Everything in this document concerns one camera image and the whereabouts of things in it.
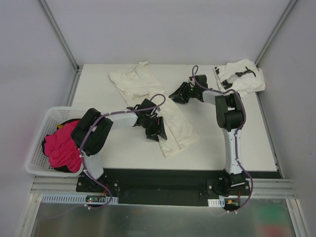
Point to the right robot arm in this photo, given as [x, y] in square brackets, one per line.
[230, 116]

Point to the left white cable duct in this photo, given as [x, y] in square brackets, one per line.
[78, 199]

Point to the aluminium frame post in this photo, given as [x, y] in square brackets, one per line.
[58, 33]
[276, 30]

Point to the white black printed t shirt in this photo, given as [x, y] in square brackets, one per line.
[242, 76]

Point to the right white cable duct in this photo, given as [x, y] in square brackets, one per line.
[216, 202]

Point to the white cable duct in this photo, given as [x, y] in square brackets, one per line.
[78, 199]
[216, 202]

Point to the right aluminium frame post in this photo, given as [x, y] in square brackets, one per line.
[276, 30]

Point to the pink red t shirt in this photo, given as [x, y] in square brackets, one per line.
[61, 150]

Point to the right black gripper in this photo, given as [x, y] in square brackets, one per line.
[185, 91]

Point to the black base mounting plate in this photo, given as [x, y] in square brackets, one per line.
[166, 187]

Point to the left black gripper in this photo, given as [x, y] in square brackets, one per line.
[153, 127]

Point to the cream white t shirt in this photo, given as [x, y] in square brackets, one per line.
[138, 84]

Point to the left aluminium frame post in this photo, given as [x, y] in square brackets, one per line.
[58, 33]

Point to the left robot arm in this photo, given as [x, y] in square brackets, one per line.
[92, 130]

